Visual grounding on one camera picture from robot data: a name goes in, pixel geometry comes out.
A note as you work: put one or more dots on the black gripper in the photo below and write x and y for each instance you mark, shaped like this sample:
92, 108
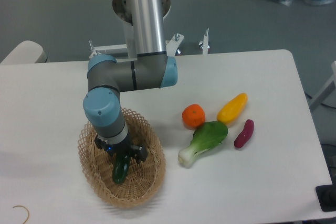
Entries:
139, 153

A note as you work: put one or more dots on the green cucumber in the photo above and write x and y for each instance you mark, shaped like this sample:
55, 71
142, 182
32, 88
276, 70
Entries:
121, 167

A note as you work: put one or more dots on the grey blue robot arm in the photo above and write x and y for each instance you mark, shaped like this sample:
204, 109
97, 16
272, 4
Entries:
107, 78

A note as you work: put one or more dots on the woven wicker basket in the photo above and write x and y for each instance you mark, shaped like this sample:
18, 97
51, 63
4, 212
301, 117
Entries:
143, 180

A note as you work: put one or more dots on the orange tangerine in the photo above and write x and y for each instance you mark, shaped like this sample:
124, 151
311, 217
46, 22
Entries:
193, 116

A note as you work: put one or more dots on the green bok choy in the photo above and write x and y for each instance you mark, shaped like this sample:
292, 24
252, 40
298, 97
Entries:
206, 137

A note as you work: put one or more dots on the yellow pepper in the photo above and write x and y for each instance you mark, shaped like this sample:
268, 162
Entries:
233, 109

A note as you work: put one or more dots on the purple sweet potato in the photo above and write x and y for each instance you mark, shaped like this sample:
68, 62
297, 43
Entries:
245, 135

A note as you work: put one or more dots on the white chair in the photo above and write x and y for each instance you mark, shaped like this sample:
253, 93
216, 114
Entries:
27, 52

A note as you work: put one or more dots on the black box at edge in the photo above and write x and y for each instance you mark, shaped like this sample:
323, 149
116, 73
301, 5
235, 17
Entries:
326, 197

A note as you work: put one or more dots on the white metal frame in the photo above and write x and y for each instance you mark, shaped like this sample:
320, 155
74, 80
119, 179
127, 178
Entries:
324, 91

